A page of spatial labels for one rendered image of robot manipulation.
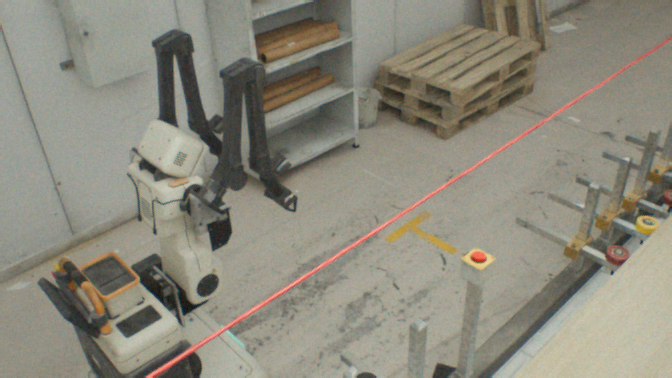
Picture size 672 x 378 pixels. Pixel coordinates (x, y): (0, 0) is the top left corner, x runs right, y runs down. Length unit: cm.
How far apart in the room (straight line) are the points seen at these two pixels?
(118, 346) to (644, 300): 178
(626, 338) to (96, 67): 280
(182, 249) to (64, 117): 163
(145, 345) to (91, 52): 178
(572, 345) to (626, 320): 23
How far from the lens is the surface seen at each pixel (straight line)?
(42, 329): 368
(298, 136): 464
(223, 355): 283
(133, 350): 225
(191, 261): 239
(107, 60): 355
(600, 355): 207
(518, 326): 237
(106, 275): 239
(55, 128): 381
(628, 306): 226
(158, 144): 221
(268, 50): 396
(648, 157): 286
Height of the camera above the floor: 238
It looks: 34 degrees down
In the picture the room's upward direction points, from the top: 3 degrees counter-clockwise
